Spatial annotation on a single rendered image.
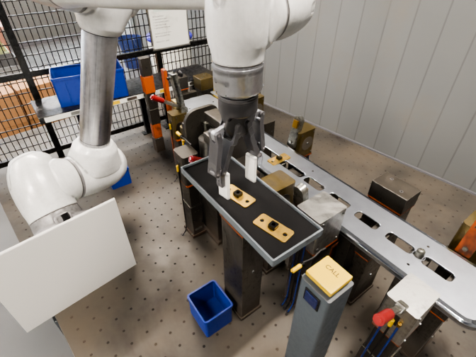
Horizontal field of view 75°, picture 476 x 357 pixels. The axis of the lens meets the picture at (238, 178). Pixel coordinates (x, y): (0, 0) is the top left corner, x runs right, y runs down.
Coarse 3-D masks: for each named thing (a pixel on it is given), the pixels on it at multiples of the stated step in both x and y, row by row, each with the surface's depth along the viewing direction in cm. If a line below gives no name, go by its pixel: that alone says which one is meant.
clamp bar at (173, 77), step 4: (172, 72) 123; (180, 72) 123; (168, 76) 122; (172, 76) 121; (176, 76) 122; (180, 76) 124; (172, 80) 122; (176, 80) 123; (172, 84) 125; (176, 84) 123; (172, 88) 127; (176, 88) 124; (180, 88) 125; (176, 92) 125; (180, 92) 126; (176, 96) 128; (180, 96) 127; (176, 100) 130; (180, 100) 128; (180, 104) 129; (184, 104) 130
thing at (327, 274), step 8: (328, 256) 59; (320, 264) 58; (328, 264) 58; (336, 264) 58; (312, 272) 57; (320, 272) 57; (328, 272) 57; (336, 272) 57; (344, 272) 57; (312, 280) 57; (320, 280) 55; (328, 280) 55; (336, 280) 55; (344, 280) 55; (328, 288) 54; (336, 288) 54
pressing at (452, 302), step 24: (264, 168) 108; (312, 168) 109; (312, 192) 99; (336, 192) 99; (360, 192) 99; (384, 216) 90; (360, 240) 83; (384, 240) 83; (408, 240) 83; (432, 240) 83; (384, 264) 77; (456, 264) 77; (456, 288) 72; (456, 312) 67
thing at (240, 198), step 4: (232, 188) 75; (236, 188) 75; (232, 192) 74; (236, 192) 73; (240, 192) 72; (244, 192) 74; (232, 196) 73; (236, 196) 72; (240, 196) 72; (244, 196) 73; (248, 196) 73; (236, 200) 71; (240, 200) 71; (244, 200) 71; (248, 200) 72; (252, 200) 71; (240, 204) 70; (244, 204) 70; (248, 204) 70
